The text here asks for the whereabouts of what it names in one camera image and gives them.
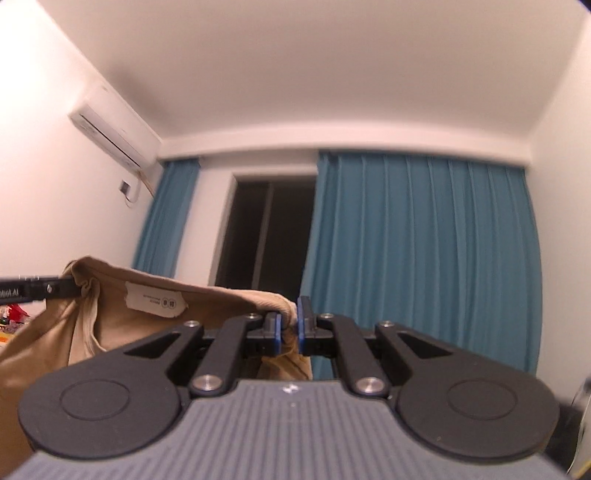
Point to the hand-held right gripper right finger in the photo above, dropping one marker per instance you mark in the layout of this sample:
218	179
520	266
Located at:
304	325

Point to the tan shirt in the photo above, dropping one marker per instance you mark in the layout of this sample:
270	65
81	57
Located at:
138	323

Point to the white air conditioner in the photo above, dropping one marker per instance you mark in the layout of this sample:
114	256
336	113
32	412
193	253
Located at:
115	129

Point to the air conditioner pipe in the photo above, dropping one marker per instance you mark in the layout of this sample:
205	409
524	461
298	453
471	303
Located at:
147	184

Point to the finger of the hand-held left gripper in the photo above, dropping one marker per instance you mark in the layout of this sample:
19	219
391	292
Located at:
55	288

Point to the narrow teal curtain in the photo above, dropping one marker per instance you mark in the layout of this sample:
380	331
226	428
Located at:
166	217

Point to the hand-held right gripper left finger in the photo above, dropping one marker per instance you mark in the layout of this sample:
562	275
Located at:
272	336

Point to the wide teal curtain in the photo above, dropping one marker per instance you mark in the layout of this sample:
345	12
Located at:
415	258

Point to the dark window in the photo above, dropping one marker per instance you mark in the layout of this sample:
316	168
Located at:
258	230

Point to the red and orange packets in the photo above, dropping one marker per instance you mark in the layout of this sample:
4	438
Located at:
14	318

